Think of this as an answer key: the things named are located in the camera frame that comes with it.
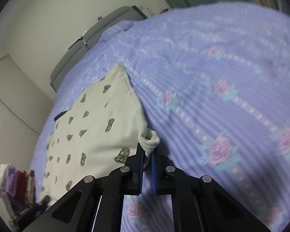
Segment white bear-print polo shirt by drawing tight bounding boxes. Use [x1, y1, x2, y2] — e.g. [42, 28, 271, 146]
[41, 64, 160, 203]

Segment brown patterned folded garment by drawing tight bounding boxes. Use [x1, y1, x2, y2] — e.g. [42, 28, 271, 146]
[25, 170, 36, 205]

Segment purple folded garment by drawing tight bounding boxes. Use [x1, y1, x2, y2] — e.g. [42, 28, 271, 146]
[4, 166, 17, 197]

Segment white folded garment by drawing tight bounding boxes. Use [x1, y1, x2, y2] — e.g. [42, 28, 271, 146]
[0, 164, 9, 197]

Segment white louvred wardrobe doors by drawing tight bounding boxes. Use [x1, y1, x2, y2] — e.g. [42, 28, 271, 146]
[0, 56, 54, 223]

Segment purple floral bed cover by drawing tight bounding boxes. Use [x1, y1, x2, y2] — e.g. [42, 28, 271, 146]
[31, 3, 290, 231]

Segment grey padded headboard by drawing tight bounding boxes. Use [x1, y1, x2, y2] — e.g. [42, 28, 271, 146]
[50, 6, 147, 91]

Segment papers on headboard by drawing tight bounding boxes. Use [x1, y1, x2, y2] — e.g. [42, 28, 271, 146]
[68, 30, 87, 49]

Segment clear plastic bottle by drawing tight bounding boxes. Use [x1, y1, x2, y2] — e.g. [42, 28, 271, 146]
[147, 7, 153, 16]

